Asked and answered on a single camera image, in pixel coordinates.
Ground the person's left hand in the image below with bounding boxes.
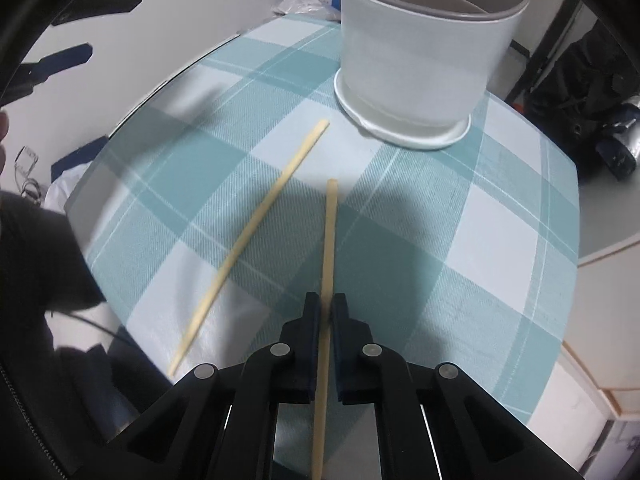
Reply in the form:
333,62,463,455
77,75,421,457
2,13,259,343
0,110,11,173

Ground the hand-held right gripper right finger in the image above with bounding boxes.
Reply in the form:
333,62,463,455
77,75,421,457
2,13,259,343
330,293,546,480

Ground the pale bamboo chopstick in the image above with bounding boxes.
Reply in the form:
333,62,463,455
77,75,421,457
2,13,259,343
311,178,340,480
167,119,331,377

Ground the person's left forearm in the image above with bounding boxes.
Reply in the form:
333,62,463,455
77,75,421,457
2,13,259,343
0,192,108,346

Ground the white cabinet with wooden trim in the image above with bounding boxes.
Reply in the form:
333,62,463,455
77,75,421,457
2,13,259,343
560,232,640,480

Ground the silver folded umbrella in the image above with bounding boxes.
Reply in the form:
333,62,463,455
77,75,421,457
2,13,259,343
597,97,640,178

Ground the person's black jacket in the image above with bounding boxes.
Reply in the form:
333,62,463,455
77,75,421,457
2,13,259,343
0,305,173,480

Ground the small grey plastic mailer bag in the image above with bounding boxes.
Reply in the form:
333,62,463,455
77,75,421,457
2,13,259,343
272,0,342,23

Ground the teal plaid tablecloth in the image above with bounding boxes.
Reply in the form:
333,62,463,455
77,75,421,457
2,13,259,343
62,10,581,480

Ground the black backpack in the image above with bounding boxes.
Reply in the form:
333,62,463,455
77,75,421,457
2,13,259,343
527,20,640,153

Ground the blue cloth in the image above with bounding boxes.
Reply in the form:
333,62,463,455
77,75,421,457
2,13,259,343
51,136,108,181

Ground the clear plastic case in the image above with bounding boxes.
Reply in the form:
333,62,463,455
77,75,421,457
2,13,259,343
15,147,40,172

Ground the white oval utensil holder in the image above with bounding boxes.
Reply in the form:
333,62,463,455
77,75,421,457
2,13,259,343
334,0,532,151

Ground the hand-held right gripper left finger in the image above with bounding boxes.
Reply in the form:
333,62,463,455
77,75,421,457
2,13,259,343
107,291,322,480

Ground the white plastic bag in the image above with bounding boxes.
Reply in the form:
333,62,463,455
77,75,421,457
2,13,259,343
44,172,76,211

